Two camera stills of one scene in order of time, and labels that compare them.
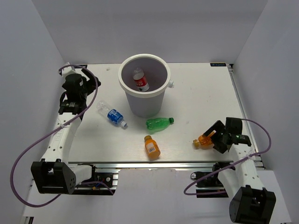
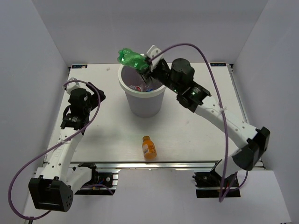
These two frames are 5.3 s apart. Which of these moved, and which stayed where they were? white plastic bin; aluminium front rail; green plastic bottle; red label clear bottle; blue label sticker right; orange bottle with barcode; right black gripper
Moved: right black gripper; green plastic bottle; orange bottle with barcode; red label clear bottle
Stayed: blue label sticker right; aluminium front rail; white plastic bin
